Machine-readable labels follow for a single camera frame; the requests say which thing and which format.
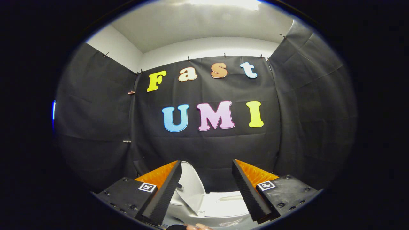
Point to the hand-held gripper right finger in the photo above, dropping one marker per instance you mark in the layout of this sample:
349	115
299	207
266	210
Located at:
247	191

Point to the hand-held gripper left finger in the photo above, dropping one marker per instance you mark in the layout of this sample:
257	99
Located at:
166	191

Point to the white toilet lid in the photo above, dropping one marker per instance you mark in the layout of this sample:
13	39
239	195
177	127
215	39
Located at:
191	182

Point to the white toilet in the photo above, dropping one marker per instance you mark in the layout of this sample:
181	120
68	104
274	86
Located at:
223	204

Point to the black backdrop cloth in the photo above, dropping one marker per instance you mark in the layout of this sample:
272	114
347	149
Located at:
207	147

